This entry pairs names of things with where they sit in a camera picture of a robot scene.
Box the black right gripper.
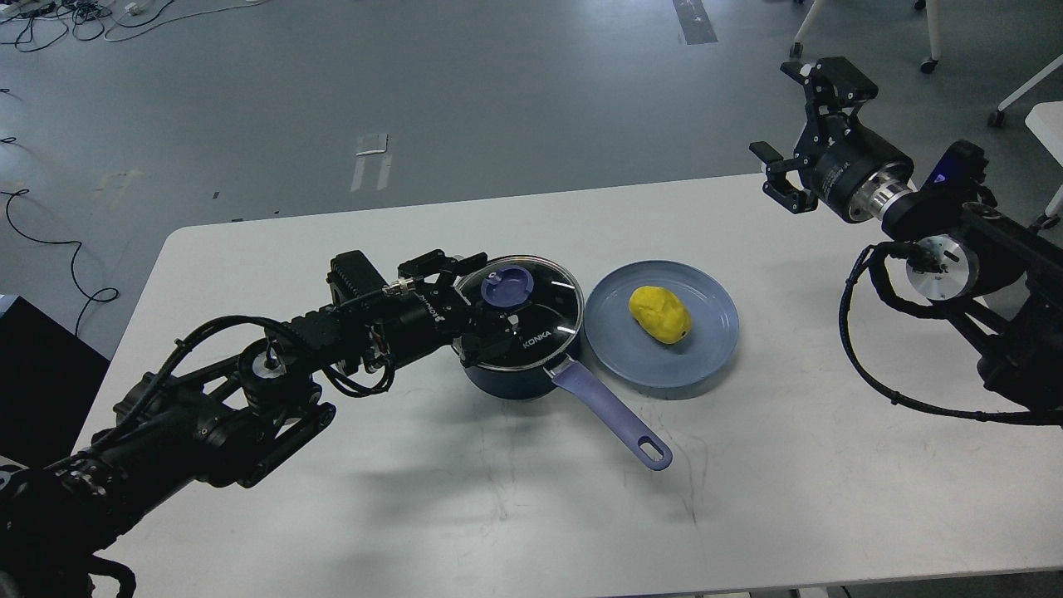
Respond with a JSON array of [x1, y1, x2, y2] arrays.
[[749, 56, 914, 223]]

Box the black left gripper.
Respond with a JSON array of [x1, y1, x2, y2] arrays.
[[365, 249, 521, 368]]

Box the glass pot lid purple knob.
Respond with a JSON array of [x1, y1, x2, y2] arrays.
[[453, 254, 585, 371]]

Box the yellow potato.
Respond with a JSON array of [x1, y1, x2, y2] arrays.
[[628, 287, 693, 346]]

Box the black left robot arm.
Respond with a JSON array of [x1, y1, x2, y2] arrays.
[[2, 249, 519, 597]]

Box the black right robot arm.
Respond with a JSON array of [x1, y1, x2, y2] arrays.
[[749, 56, 1062, 427]]

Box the white chair legs with casters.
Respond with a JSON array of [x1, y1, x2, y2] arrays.
[[787, 0, 943, 76]]

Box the blue round plate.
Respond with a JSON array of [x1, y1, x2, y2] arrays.
[[584, 260, 740, 398]]

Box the white table leg right edge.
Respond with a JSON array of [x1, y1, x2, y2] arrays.
[[988, 54, 1062, 233]]

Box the black box at left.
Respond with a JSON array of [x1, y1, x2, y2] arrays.
[[1, 295, 109, 467]]

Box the dark blue saucepan purple handle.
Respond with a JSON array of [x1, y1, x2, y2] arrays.
[[448, 254, 673, 472]]

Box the black floor cable left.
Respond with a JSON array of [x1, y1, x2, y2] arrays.
[[0, 189, 120, 337]]

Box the tangled floor cables top left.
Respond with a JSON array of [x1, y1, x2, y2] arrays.
[[0, 0, 267, 52]]

